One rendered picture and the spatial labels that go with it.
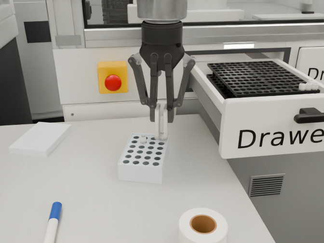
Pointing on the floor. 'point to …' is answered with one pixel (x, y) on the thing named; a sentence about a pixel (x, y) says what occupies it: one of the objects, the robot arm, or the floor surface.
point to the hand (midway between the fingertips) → (162, 121)
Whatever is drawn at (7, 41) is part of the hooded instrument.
